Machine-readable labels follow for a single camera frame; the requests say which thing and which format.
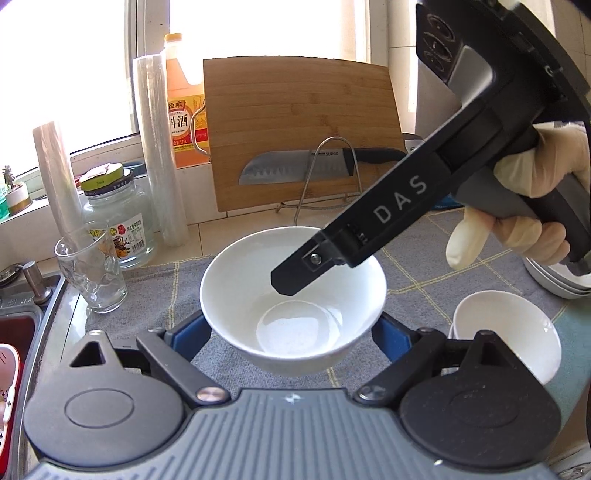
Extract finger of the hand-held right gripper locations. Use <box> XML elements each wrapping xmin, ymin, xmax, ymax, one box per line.
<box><xmin>270</xmin><ymin>228</ymin><xmax>357</xmax><ymax>297</ymax></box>

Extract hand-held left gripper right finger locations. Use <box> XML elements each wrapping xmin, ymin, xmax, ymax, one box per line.
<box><xmin>353</xmin><ymin>314</ymin><xmax>515</xmax><ymax>407</ymax></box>

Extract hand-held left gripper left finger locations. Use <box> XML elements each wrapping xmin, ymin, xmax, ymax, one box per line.
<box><xmin>69</xmin><ymin>314</ymin><xmax>232</xmax><ymax>408</ymax></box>

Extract white floral bowl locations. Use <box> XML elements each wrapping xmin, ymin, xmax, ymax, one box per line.
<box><xmin>199</xmin><ymin>226</ymin><xmax>388</xmax><ymax>376</ymax></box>
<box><xmin>448</xmin><ymin>291</ymin><xmax>563</xmax><ymax>387</ymax></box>

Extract stack of white plates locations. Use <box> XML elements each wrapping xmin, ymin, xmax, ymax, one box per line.
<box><xmin>523</xmin><ymin>255</ymin><xmax>591</xmax><ymax>283</ymax></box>

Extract plain white plate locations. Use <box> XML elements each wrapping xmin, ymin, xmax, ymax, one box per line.
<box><xmin>542</xmin><ymin>286</ymin><xmax>591</xmax><ymax>302</ymax></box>

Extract person's right hand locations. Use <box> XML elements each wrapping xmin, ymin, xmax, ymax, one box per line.
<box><xmin>445</xmin><ymin>122</ymin><xmax>591</xmax><ymax>271</ymax></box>

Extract grey checked table cloth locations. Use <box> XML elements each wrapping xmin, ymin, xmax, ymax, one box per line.
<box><xmin>85</xmin><ymin>210</ymin><xmax>591</xmax><ymax>403</ymax></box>

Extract clear drinking glass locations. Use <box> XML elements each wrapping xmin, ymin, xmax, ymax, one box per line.
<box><xmin>54</xmin><ymin>226</ymin><xmax>129</xmax><ymax>311</ymax></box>

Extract labelled glass jar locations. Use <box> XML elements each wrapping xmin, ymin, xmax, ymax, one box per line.
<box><xmin>78</xmin><ymin>163</ymin><xmax>158</xmax><ymax>269</ymax></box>

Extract steel sink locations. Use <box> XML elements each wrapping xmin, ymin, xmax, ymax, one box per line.
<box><xmin>0</xmin><ymin>265</ymin><xmax>70</xmax><ymax>480</ymax></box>

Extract steel sink knob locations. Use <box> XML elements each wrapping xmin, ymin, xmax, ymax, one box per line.
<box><xmin>21</xmin><ymin>260</ymin><xmax>53</xmax><ymax>306</ymax></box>

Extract bamboo cutting board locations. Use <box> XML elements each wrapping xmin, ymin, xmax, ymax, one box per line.
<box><xmin>202</xmin><ymin>58</ymin><xmax>408</xmax><ymax>213</ymax></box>

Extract red white plastic basket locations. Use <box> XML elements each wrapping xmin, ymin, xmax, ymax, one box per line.
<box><xmin>0</xmin><ymin>342</ymin><xmax>22</xmax><ymax>468</ymax></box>

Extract plastic wrap roll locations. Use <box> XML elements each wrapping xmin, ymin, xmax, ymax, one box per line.
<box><xmin>132</xmin><ymin>51</ymin><xmax>190</xmax><ymax>246</ymax></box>
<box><xmin>32</xmin><ymin>122</ymin><xmax>87</xmax><ymax>243</ymax></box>

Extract orange cooking wine bottle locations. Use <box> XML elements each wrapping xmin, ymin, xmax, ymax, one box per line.
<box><xmin>165</xmin><ymin>32</ymin><xmax>212</xmax><ymax>168</ymax></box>

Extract small potted plant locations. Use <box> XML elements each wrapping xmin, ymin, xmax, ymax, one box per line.
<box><xmin>0</xmin><ymin>165</ymin><xmax>33</xmax><ymax>216</ymax></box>

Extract wire cutting board rack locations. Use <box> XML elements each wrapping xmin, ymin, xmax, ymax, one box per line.
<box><xmin>277</xmin><ymin>137</ymin><xmax>366</xmax><ymax>228</ymax></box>

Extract black-handled kitchen knife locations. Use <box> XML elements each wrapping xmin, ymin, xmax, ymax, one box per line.
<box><xmin>238</xmin><ymin>146</ymin><xmax>408</xmax><ymax>186</ymax></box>

